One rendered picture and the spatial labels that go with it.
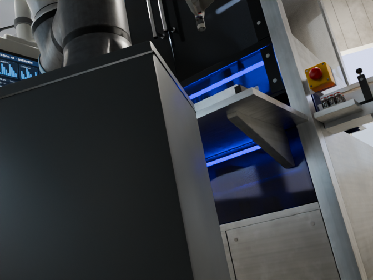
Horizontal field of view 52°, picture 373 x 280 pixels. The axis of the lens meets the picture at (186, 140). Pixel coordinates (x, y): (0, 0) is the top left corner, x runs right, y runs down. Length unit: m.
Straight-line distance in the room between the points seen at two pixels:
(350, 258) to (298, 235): 0.16
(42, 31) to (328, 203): 0.94
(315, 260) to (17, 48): 1.46
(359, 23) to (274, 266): 3.42
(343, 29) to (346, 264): 3.36
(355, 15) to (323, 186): 3.34
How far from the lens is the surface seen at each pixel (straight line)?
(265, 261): 1.36
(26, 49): 1.88
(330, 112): 1.29
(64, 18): 0.68
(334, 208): 1.27
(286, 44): 1.41
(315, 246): 1.29
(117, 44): 0.63
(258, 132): 1.12
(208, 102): 1.04
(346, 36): 4.34
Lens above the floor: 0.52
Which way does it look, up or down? 17 degrees up
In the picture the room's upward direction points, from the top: 11 degrees counter-clockwise
